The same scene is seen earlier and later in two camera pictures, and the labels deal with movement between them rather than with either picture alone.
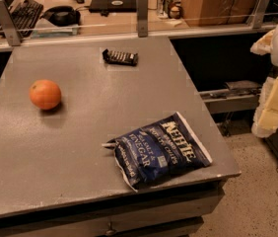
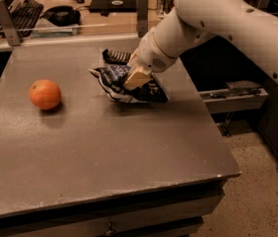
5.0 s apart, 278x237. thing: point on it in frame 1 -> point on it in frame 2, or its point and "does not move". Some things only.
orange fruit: [44, 94] does not move
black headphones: [62, 16] does not move
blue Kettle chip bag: [164, 149] -> [112, 78]
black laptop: [105, 5] does not move
